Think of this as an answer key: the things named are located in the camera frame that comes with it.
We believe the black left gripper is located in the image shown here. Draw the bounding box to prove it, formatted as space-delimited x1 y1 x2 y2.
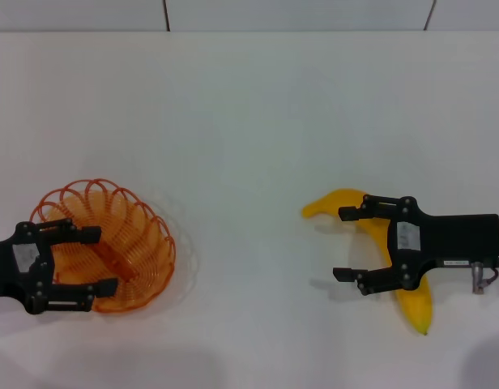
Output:
0 217 119 316

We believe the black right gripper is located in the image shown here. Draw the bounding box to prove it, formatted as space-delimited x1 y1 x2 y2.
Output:
332 194 499 297

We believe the orange woven wire basket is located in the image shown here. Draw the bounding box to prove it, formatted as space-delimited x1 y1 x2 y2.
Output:
30 177 177 314

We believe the yellow banana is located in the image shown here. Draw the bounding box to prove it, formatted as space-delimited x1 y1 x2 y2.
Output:
301 187 435 336

